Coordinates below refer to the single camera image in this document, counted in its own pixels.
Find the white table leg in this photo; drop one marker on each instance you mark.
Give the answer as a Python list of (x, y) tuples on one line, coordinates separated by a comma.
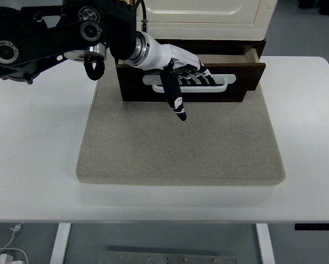
[(60, 242), (265, 242)]

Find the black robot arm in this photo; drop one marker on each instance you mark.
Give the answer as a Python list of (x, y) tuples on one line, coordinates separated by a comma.
[(43, 44)]

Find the dark wooden drawer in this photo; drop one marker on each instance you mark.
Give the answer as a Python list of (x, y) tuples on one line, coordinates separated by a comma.
[(244, 77)]

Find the black table control panel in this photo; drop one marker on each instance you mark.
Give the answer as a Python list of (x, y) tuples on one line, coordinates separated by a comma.
[(315, 226)]

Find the cream upper cabinet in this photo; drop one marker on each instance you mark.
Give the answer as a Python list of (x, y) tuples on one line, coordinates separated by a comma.
[(222, 27)]

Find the cream cabinet door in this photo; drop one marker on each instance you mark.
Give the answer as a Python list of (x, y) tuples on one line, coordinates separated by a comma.
[(194, 5)]

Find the grey metal plate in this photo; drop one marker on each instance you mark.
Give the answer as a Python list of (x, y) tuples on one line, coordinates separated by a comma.
[(167, 258)]

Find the grey felt mat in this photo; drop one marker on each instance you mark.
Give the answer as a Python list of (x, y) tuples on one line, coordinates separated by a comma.
[(181, 143)]

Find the white power adapter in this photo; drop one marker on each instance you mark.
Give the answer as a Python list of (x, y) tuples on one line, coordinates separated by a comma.
[(2, 259)]

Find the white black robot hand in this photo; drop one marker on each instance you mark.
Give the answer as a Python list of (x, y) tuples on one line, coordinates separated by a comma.
[(164, 56)]

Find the dark wooden drawer housing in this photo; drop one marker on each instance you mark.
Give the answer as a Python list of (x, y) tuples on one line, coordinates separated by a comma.
[(208, 45)]

